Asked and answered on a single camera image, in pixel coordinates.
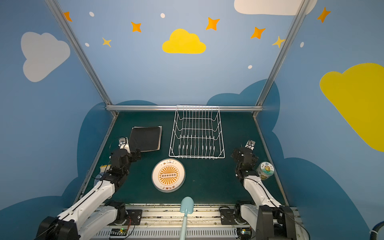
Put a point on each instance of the circuit board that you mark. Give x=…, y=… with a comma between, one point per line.
x=119, y=232
x=244, y=233

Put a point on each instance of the left circuit board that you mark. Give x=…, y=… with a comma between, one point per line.
x=119, y=232

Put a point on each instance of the right circuit board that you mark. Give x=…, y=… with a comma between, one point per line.
x=244, y=233

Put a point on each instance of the black square plate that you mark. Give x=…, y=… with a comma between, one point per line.
x=145, y=139

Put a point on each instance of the light blue toy shovel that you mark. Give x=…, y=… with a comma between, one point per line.
x=187, y=208

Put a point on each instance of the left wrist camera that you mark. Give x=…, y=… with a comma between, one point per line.
x=124, y=144

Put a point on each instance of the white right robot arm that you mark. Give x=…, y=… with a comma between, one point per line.
x=267, y=217

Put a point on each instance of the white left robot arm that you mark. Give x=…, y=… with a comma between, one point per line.
x=78, y=221

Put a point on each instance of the white round plate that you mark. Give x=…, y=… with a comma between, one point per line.
x=168, y=175

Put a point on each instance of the small printed cup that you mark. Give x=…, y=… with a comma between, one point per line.
x=265, y=170

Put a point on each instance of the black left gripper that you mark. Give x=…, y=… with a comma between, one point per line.
x=132, y=153

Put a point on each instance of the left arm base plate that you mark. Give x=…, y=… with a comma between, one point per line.
x=133, y=216

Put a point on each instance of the blue dotted work glove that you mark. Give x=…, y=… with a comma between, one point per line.
x=103, y=170

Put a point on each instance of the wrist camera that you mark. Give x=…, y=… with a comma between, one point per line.
x=250, y=145
x=124, y=144

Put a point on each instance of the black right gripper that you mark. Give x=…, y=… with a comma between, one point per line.
x=241, y=151

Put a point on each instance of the white wire dish rack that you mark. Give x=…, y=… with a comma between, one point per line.
x=197, y=133

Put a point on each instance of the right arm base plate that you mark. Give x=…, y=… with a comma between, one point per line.
x=229, y=217

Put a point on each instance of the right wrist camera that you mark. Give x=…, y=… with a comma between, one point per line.
x=250, y=145

